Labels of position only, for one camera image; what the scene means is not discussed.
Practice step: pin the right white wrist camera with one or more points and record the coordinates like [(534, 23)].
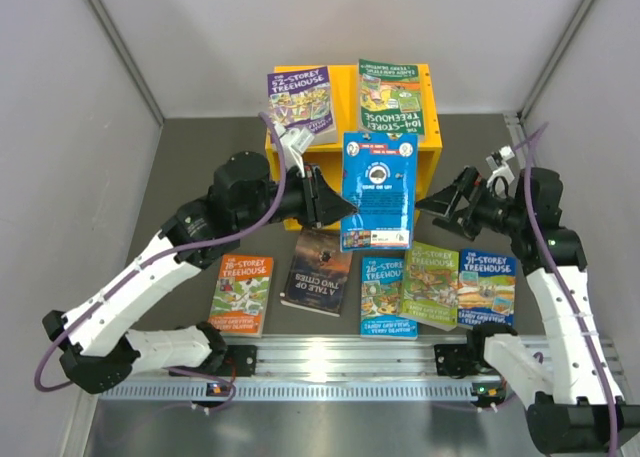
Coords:
[(498, 163)]

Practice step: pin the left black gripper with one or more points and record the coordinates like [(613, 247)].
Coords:
[(321, 203)]

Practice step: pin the dark Tale of Two Cities book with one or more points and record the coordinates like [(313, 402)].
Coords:
[(318, 273)]

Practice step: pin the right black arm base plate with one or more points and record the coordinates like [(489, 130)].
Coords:
[(456, 361)]

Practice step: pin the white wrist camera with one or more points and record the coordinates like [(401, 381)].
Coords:
[(498, 163), (295, 142)]

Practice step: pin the lime 65-Storey Treehouse book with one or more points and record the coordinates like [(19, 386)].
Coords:
[(429, 288)]

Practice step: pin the yellow wooden shelf box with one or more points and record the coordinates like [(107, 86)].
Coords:
[(345, 94)]

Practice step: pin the green 104-Storey Treehouse book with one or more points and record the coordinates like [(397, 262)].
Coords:
[(390, 98)]

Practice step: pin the aluminium mounting rail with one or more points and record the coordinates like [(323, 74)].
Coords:
[(328, 359)]

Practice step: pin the blue 91-Storey Treehouse book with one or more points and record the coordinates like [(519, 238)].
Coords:
[(486, 292)]

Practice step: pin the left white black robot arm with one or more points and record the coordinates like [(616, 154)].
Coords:
[(99, 346)]

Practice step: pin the purple 52-Storey Treehouse book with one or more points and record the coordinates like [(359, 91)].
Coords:
[(304, 99)]

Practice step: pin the orange 78-Storey Treehouse book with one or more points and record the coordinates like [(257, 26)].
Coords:
[(241, 295)]

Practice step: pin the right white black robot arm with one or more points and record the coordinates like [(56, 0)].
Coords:
[(576, 406)]

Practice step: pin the light blue 26-Storey Treehouse book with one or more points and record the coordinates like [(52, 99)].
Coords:
[(381, 279)]

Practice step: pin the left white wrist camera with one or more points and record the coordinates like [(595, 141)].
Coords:
[(295, 142)]

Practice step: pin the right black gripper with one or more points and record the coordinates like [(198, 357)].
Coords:
[(469, 184)]

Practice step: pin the slotted grey cable duct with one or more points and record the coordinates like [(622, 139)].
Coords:
[(280, 391)]

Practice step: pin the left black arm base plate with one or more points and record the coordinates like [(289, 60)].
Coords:
[(240, 360)]

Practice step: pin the blue back-cover book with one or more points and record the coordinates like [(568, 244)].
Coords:
[(379, 179)]

